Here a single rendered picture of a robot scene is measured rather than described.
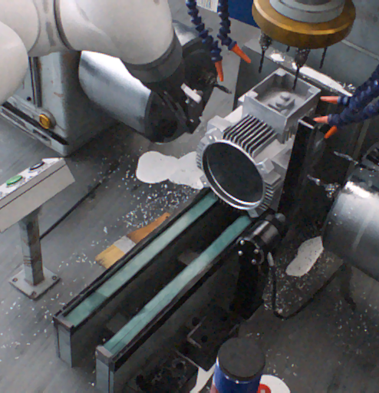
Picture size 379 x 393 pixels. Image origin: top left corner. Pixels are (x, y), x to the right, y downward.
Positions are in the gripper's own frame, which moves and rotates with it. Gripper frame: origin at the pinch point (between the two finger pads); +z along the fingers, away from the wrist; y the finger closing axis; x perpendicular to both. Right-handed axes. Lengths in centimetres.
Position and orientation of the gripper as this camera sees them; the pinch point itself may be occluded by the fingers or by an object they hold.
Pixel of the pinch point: (188, 117)
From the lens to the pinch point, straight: 126.3
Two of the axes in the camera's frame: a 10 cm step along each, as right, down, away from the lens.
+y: -7.9, -5.0, 3.5
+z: 2.0, 3.3, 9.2
